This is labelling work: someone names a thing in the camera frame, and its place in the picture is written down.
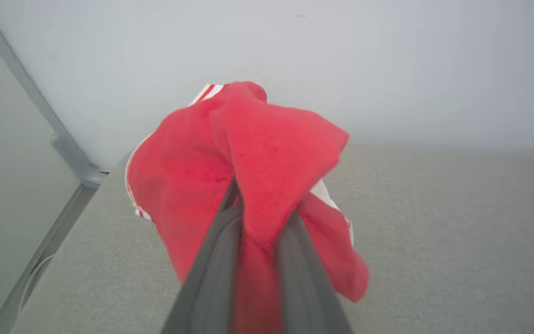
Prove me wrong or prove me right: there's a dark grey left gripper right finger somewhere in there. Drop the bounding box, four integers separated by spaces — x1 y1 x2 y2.
275 210 354 334

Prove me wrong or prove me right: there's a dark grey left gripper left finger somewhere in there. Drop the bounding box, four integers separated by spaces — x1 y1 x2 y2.
161 178 244 334

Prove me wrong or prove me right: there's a red garment with white trim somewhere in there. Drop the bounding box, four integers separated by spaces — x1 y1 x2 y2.
125 81 369 334

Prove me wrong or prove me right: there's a grey fabric sofa cushion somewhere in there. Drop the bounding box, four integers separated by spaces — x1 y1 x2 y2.
10 144 534 334

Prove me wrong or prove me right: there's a grey metal frame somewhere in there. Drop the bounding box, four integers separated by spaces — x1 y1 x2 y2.
0 0 110 334

